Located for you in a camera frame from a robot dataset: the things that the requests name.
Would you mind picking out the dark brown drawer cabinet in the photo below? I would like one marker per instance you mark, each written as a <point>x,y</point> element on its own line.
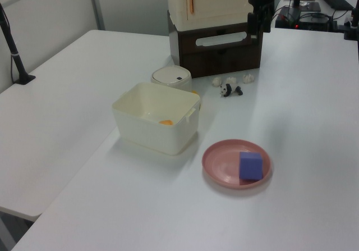
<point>221,63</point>

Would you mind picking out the brown drawer with small knob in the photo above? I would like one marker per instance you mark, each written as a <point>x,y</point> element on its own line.
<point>221,63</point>

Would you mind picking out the brown drawer with white slot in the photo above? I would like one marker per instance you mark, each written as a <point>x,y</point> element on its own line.
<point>188,43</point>

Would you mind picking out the black electronics box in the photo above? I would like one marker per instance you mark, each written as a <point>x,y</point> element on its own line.
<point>305,18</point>

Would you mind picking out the brown notebook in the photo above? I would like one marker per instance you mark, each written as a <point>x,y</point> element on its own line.
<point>310,6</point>

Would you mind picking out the white toy dumpling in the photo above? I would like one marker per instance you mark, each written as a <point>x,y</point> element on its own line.
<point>217,81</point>
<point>231,80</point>
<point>247,78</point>

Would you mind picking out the black white panda figurine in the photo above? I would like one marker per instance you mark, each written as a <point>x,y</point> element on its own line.
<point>228,89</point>

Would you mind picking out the black table clamp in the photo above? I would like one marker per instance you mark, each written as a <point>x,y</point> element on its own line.
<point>352,26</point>

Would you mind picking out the orange item behind box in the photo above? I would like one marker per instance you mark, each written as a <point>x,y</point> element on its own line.
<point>198,96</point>

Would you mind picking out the white round lidded bin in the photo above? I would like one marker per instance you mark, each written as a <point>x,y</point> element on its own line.
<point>171,77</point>

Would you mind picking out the orange item inside box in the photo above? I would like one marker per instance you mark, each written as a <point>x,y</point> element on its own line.
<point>166,122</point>

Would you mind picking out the purple foam block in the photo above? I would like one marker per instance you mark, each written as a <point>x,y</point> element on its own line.
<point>250,166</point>

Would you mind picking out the pink plate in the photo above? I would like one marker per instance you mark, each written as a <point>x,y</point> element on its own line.
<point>221,166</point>

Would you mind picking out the cream plastic storage box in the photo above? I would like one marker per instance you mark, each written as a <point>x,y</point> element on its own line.
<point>151,136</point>

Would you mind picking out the black camera stand pole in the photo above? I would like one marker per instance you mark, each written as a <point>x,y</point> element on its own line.
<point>11,51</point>

